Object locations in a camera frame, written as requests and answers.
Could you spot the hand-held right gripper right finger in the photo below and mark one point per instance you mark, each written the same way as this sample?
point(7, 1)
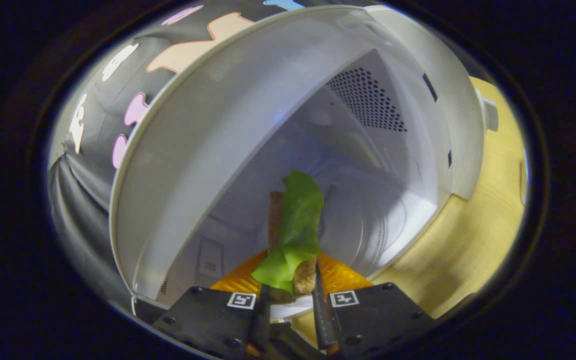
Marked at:
point(322, 320)

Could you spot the white foam tray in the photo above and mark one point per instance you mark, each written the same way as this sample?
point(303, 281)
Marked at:
point(288, 310)

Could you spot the white microwave oven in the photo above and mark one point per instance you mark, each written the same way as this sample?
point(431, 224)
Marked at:
point(218, 125)

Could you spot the green lettuce leaf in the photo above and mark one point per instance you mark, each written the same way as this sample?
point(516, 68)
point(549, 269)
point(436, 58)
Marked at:
point(298, 220)

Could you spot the black backdrop cloth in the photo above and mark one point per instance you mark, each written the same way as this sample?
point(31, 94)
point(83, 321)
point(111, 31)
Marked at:
point(88, 200)

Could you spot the toasted bread slice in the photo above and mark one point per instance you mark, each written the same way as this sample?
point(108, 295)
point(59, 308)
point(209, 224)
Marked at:
point(305, 277)

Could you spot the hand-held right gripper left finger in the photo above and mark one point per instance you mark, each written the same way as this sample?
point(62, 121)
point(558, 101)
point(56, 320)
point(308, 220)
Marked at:
point(262, 320)

